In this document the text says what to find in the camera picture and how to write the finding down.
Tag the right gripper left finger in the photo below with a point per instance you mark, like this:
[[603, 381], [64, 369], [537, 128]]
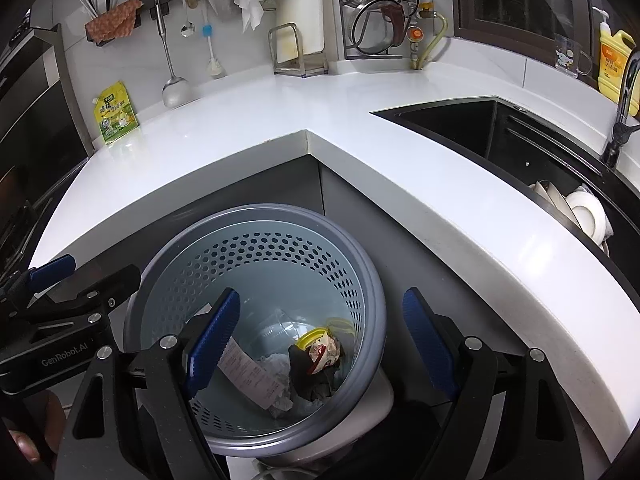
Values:
[[132, 415]]

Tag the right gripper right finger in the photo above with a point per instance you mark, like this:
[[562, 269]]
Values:
[[536, 438]]

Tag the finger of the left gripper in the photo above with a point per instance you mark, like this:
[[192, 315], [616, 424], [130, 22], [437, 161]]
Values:
[[101, 297], [53, 272]]

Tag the clear plastic cup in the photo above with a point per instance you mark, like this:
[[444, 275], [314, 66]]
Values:
[[278, 332]]

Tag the yellow plastic lid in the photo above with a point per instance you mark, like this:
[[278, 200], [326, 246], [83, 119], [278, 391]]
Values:
[[340, 329]]

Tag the red white snack wrapper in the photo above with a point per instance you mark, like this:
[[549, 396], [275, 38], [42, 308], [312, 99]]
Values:
[[324, 351]]

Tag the dark grey cloth rag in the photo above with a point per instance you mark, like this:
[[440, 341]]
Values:
[[312, 387]]

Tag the grey perforated trash bin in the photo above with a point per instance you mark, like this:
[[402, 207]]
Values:
[[275, 256]]

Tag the black kitchen sink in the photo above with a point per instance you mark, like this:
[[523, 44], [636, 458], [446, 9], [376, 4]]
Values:
[[521, 149]]

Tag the person left hand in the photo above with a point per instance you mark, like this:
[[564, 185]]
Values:
[[36, 424]]

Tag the black oven appliance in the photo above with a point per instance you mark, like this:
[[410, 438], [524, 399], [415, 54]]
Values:
[[44, 141]]

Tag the yellow green seasoning pouch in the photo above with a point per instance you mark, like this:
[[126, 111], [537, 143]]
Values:
[[114, 113]]

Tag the blue white bottle brush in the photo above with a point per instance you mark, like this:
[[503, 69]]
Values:
[[214, 66]]

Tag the orange hanging dishcloth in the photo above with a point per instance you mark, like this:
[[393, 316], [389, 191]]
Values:
[[113, 24]]

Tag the small steel spoon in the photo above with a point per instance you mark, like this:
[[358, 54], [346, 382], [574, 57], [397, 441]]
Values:
[[187, 29]]

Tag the steel cutting board rack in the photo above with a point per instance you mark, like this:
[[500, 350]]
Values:
[[288, 57]]

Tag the black sink faucet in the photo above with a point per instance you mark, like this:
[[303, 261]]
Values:
[[621, 131]]

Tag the white hanging cloth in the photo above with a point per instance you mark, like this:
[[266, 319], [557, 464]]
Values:
[[252, 13]]

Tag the white cutting board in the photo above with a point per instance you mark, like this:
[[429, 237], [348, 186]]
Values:
[[302, 5]]

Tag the clear glass mug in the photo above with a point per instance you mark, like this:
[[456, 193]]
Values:
[[570, 59]]

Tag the yellow detergent bottle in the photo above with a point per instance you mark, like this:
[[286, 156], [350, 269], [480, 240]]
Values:
[[614, 53]]

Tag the black dish rack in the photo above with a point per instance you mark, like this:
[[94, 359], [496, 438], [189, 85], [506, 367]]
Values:
[[347, 15]]

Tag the dark window frame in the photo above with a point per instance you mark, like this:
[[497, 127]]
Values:
[[527, 27]]

